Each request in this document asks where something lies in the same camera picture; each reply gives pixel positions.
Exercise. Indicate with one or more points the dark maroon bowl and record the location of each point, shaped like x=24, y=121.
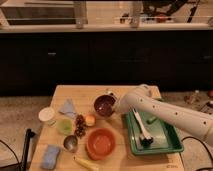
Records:
x=103, y=105

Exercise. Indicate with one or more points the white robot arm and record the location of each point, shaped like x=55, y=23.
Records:
x=196, y=123

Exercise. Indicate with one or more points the orange peach fruit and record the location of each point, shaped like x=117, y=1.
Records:
x=90, y=120

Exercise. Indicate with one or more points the brown grape bunch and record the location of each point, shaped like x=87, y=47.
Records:
x=80, y=126

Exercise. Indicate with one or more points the blue folded cloth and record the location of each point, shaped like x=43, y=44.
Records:
x=68, y=109

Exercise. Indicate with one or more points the green pepper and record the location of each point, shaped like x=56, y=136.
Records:
x=151, y=120

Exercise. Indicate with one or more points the orange bowl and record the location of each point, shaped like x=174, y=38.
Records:
x=100, y=143

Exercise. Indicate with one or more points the light green small cup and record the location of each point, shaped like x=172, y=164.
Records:
x=64, y=126

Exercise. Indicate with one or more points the white lidded cup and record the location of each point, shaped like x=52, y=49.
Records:
x=47, y=115

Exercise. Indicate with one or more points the metal kitchen tongs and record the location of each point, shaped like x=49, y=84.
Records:
x=145, y=137

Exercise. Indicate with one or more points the small metal cup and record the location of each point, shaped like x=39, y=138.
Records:
x=71, y=143

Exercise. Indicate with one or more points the green plastic tray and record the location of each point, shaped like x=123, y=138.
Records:
x=165, y=137

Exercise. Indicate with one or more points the blue sponge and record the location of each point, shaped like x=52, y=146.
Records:
x=49, y=159

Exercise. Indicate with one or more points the black chair frame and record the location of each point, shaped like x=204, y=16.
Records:
x=22, y=163

